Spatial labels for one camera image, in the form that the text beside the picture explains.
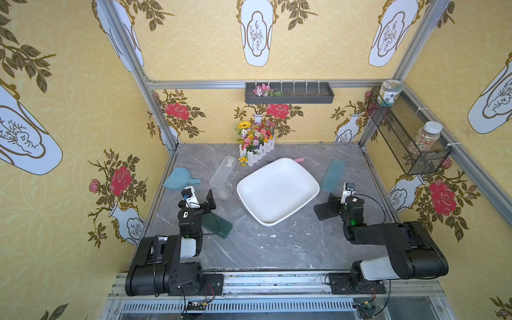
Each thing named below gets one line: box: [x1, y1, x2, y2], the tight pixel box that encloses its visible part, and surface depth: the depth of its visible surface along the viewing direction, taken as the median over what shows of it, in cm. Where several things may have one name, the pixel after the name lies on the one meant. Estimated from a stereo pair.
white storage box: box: [236, 157, 321, 227], surface depth 100 cm
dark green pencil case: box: [201, 212, 233, 240], surface depth 87 cm
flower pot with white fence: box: [234, 120, 276, 167], surface depth 106 cm
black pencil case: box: [314, 202, 340, 221], surface depth 92 cm
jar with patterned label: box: [376, 79, 404, 107], surface depth 87 cm
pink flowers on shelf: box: [252, 83, 284, 97], surface depth 89 cm
